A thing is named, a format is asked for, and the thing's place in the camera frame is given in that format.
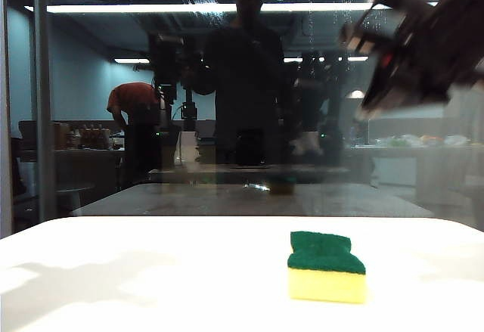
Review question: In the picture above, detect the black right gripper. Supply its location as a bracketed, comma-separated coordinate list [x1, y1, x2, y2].
[338, 0, 484, 122]

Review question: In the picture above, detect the green and yellow sponge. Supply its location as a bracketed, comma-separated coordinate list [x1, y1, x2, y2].
[286, 230, 368, 306]

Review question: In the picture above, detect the large glass pane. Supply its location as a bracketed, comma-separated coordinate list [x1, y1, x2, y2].
[0, 0, 484, 234]

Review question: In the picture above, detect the round white side table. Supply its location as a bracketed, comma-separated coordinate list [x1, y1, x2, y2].
[55, 182, 96, 216]

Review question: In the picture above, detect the grey metal frame post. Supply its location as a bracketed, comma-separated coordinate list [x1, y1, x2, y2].
[29, 0, 57, 224]

